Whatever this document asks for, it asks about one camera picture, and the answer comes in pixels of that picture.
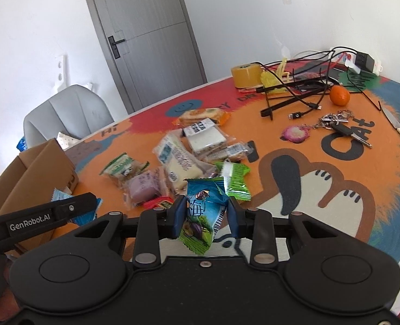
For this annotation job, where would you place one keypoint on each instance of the black charger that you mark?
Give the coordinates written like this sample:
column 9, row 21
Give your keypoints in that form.
column 364, row 61

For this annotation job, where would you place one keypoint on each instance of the blue bag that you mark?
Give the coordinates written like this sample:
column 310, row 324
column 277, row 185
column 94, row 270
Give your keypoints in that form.
column 21, row 144

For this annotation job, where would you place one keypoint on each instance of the bright green snack packet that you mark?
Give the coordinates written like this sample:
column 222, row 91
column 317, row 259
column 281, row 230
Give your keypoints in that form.
column 236, row 180

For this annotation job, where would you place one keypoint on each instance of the white perforated board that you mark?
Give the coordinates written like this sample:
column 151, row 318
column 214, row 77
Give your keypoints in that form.
column 60, row 71

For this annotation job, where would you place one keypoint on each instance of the dark flat pad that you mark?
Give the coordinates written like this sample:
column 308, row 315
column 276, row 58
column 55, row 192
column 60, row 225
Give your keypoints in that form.
column 310, row 66

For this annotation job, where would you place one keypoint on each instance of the key bunch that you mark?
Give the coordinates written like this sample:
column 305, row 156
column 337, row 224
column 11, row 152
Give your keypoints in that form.
column 343, row 129

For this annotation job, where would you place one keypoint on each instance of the orange biscuit packet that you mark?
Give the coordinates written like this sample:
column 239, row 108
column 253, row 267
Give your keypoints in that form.
column 200, row 115

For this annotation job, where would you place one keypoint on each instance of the white sandwich cracker packet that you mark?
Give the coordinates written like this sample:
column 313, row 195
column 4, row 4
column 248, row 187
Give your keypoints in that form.
column 205, row 138

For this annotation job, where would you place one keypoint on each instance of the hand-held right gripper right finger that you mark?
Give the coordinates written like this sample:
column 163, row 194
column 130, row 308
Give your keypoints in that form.
column 235, row 222

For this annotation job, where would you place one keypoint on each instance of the yellow tape roll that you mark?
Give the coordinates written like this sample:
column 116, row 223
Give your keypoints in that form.
column 245, row 76

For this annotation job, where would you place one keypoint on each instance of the cardboard box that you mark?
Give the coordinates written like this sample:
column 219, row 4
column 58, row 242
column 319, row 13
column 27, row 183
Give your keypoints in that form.
column 23, row 182

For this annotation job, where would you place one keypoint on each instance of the grey door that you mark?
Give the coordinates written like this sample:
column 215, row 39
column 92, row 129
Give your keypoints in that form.
column 145, row 40

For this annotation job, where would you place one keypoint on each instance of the yellow plastic bag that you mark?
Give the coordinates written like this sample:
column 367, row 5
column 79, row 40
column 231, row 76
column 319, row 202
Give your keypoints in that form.
column 269, row 80

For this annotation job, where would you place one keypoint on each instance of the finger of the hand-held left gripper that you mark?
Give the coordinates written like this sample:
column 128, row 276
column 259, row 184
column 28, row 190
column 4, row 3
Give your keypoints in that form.
column 74, row 207

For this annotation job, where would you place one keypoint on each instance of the black folding stand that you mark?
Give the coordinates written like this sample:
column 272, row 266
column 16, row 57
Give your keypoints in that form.
column 277, row 105

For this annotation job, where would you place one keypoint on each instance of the yellow plastic clip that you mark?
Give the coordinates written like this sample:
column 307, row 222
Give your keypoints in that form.
column 282, row 67

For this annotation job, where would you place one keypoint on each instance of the orange mandarin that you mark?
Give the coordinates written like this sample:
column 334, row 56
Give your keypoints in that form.
column 339, row 95

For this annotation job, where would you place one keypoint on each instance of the purple pastry packet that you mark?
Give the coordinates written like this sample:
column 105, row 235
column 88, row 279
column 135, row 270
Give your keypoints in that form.
column 142, row 187

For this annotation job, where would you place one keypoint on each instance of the printed cartoon table mat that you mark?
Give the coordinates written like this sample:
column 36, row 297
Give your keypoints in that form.
column 271, row 132

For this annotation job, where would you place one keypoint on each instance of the blue cartoon snack packet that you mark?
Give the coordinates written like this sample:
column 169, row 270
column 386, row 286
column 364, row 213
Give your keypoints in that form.
column 201, row 206

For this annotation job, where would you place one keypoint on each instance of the cream pastry packet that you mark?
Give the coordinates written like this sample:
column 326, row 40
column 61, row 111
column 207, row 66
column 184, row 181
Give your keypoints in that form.
column 179, row 166

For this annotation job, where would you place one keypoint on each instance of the dotted cushion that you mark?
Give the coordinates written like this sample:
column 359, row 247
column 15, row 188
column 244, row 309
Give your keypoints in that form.
column 67, row 141

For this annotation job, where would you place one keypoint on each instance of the red snack packet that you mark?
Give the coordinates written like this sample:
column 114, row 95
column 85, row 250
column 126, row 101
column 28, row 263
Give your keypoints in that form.
column 157, row 203

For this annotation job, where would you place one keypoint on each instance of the light blue snack packet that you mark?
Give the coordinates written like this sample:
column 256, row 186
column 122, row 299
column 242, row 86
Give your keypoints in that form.
column 99, row 204
column 60, row 196

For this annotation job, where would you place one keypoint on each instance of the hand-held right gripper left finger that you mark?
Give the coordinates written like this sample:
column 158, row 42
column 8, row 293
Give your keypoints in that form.
column 180, row 220

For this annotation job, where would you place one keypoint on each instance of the brown cracker packet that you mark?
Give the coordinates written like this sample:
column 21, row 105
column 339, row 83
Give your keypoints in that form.
column 230, row 151

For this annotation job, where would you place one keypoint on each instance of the green cow snack packet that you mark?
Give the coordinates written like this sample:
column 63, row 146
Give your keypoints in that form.
column 118, row 167

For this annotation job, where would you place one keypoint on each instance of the white power strip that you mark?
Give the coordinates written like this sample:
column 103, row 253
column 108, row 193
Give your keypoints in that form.
column 377, row 66

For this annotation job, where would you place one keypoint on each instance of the grey chair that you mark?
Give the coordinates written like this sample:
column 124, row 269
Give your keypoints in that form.
column 71, row 111

